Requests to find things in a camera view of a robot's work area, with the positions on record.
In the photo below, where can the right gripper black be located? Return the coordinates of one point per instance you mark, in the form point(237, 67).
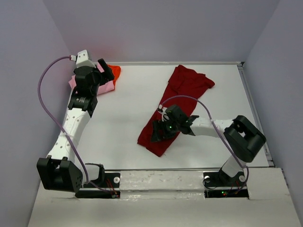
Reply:
point(160, 131)

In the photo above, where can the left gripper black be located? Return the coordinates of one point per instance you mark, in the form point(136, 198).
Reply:
point(104, 70)

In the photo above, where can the dark red t shirt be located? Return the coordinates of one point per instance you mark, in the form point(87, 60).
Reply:
point(183, 81)

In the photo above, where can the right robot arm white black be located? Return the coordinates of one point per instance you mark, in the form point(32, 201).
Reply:
point(240, 136)

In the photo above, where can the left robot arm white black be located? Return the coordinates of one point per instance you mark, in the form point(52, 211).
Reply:
point(63, 169)

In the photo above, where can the orange folded t shirt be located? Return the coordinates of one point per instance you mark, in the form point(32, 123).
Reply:
point(116, 70)

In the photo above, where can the pink folded t shirt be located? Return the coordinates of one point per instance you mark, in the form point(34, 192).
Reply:
point(102, 89)

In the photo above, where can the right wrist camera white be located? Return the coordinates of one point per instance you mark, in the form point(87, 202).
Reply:
point(162, 112)

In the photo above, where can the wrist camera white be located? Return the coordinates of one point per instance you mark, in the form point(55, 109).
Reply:
point(82, 59)
point(162, 112)

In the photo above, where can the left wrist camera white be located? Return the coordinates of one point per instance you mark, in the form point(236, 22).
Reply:
point(82, 59)

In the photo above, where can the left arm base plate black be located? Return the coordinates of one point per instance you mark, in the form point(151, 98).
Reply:
point(101, 188)

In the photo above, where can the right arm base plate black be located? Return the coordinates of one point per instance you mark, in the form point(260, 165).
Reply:
point(220, 185)

